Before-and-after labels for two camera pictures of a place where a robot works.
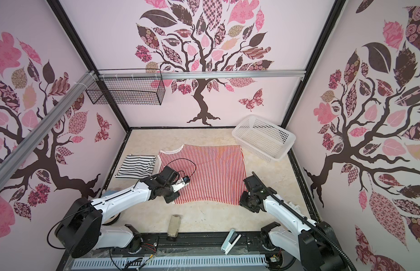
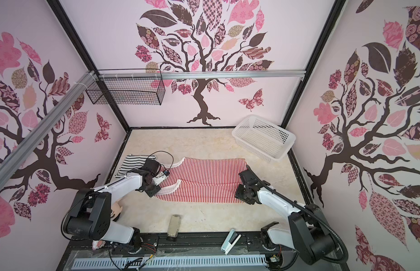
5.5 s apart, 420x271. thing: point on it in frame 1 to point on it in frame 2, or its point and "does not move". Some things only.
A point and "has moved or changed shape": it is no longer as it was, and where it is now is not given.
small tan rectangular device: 174,227 does not move
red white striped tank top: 217,173 has moved or changed shape
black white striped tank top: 136,166 does not move
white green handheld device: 230,241 does not move
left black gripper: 169,200 to 151,193
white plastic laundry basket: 263,139 does not move
